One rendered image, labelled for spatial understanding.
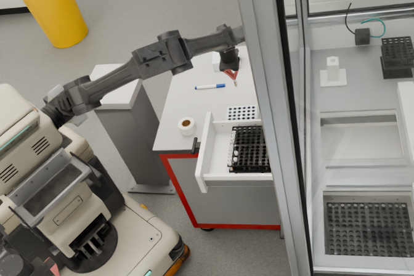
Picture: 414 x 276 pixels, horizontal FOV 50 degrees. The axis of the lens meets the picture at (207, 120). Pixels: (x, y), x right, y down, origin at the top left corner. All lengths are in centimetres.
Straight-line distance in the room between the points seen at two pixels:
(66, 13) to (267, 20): 348
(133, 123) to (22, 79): 191
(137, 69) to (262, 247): 145
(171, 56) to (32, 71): 298
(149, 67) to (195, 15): 278
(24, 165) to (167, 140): 61
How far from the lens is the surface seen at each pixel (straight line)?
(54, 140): 152
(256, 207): 213
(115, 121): 229
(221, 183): 154
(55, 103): 151
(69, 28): 400
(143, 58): 111
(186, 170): 194
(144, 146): 239
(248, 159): 152
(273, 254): 234
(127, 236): 224
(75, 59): 391
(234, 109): 182
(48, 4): 386
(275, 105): 61
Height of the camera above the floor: 210
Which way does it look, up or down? 46 degrees down
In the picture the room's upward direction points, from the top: 18 degrees counter-clockwise
